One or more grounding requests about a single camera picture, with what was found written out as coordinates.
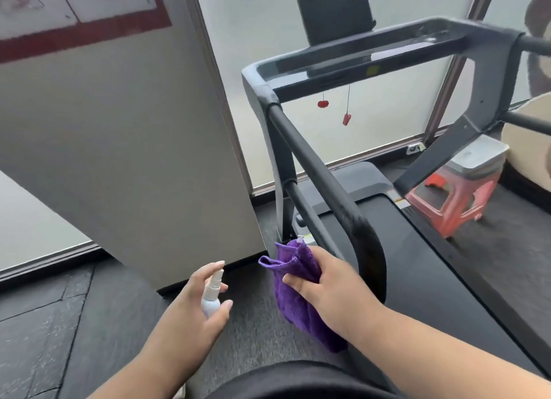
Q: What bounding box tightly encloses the grey treadmill base with uprights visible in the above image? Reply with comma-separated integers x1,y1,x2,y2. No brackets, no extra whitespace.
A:
273,161,551,380

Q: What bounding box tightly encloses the red safety clip with cord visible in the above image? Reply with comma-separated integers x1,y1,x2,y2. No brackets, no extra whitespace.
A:
342,84,354,126

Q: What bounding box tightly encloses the beige upholstered chair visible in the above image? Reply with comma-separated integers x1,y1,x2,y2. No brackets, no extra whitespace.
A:
501,0,551,193

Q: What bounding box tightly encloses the red bordered wall poster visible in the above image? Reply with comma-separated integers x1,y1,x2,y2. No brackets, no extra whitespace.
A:
0,0,173,64

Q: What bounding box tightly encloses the black treadmill handrail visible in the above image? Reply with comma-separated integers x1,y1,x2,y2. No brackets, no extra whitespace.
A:
266,103,387,305
499,32,551,137

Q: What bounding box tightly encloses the person's left hand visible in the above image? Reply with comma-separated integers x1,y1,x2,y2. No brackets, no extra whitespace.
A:
142,260,235,385

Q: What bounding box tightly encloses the white spray bottle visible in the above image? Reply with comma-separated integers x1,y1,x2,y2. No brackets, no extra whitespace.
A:
201,269,226,320

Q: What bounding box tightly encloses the black shirt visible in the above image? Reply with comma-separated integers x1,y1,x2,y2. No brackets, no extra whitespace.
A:
185,359,405,399

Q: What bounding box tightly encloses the white plastic tub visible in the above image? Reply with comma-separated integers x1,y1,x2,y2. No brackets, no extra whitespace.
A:
445,134,511,182

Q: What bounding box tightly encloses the person's right hand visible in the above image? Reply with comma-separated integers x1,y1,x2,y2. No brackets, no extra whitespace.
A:
282,246,389,343

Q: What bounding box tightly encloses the purple microfibre cloth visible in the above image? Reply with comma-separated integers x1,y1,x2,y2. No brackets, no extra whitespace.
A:
258,239,348,354

